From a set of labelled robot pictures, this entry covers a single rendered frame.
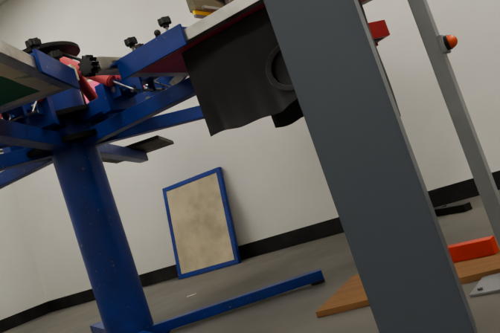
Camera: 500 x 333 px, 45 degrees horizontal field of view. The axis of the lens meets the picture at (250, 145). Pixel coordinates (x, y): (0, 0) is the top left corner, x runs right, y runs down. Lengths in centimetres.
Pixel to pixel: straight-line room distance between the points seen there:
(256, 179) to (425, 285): 333
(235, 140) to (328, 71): 334
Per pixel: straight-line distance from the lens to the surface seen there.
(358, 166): 127
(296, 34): 131
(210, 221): 472
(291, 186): 440
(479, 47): 388
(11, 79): 183
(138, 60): 204
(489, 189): 172
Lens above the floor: 42
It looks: 5 degrees up
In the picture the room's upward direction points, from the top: 19 degrees counter-clockwise
